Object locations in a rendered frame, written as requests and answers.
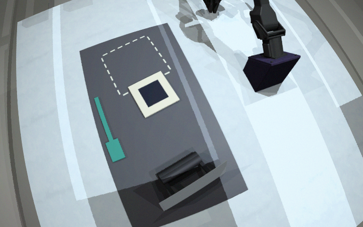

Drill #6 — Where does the cream square tile with dark square mark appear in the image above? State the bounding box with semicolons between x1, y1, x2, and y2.
128;71;180;118

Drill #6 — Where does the dark grey mat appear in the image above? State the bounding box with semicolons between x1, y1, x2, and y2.
80;23;248;227

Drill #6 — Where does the teal trowel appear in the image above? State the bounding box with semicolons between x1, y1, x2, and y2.
94;97;125;162

